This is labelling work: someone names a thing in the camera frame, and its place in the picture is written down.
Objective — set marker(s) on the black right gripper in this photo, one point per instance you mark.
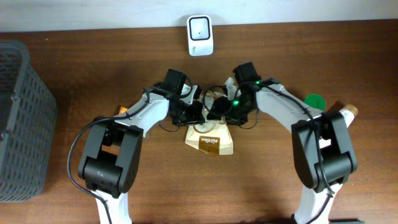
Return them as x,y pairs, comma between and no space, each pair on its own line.
217,109

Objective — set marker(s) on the brown breadcrumb bag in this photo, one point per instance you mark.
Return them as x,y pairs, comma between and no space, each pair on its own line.
213,136

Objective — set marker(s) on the white cream tube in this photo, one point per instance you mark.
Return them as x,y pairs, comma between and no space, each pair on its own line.
349,112

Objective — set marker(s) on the grey plastic mesh basket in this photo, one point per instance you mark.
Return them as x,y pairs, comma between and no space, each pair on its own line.
28,119

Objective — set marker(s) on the small orange white packet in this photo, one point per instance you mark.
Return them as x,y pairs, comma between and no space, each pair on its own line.
122,110

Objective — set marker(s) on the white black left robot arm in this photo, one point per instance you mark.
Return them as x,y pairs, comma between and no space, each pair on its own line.
111,154

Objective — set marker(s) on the green lid spice jar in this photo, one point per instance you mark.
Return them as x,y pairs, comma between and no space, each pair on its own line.
315,101

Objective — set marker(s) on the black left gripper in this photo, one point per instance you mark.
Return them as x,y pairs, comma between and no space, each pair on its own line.
193,112

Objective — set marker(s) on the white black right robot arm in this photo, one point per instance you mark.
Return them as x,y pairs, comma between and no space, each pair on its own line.
324,157

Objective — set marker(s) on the white barcode scanner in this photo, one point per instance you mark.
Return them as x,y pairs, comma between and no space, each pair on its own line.
200,35

